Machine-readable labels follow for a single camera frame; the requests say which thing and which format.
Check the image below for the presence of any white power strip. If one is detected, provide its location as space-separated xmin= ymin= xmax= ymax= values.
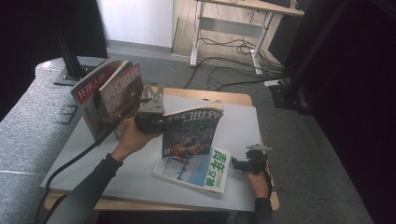
xmin=263 ymin=78 xmax=286 ymax=88

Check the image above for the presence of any black keyboard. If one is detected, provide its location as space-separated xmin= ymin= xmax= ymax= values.
xmin=261 ymin=0 xmax=292 ymax=8

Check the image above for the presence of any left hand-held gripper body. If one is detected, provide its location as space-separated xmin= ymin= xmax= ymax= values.
xmin=134 ymin=85 xmax=166 ymax=135

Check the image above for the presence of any red-brown cover magazine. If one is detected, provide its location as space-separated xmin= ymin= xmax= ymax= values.
xmin=98 ymin=62 xmax=145 ymax=141

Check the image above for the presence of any black cable bundle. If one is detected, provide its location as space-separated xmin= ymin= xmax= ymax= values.
xmin=199 ymin=36 xmax=272 ymax=56

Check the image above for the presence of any portrait cover magazine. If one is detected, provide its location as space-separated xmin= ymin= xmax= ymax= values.
xmin=70 ymin=57 xmax=122 ymax=147

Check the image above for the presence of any black metal stand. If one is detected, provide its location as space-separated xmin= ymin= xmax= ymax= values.
xmin=53 ymin=31 xmax=97 ymax=87

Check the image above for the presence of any person's right hand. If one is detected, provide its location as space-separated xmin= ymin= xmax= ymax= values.
xmin=246 ymin=171 xmax=270 ymax=200

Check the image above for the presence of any person's left hand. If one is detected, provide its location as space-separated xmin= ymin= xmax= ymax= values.
xmin=110 ymin=116 xmax=163 ymax=162

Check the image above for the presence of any thick black gripper cable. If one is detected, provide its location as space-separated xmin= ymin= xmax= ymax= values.
xmin=35 ymin=97 xmax=149 ymax=224

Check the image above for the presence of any dark blue illustrated magazine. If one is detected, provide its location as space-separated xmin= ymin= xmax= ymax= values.
xmin=161 ymin=102 xmax=225 ymax=159

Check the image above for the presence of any white-legged wooden desk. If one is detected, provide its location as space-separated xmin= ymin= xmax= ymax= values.
xmin=190 ymin=0 xmax=305 ymax=77

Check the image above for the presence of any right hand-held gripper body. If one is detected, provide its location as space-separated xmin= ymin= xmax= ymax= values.
xmin=242 ymin=144 xmax=273 ymax=175

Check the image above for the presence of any black floor cable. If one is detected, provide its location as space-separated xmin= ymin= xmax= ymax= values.
xmin=206 ymin=65 xmax=289 ymax=92
xmin=184 ymin=55 xmax=286 ymax=90

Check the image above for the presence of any black profile stand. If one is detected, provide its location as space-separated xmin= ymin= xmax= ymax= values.
xmin=269 ymin=0 xmax=353 ymax=117

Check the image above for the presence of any black curtain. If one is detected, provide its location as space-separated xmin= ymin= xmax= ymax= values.
xmin=269 ymin=0 xmax=396 ymax=224

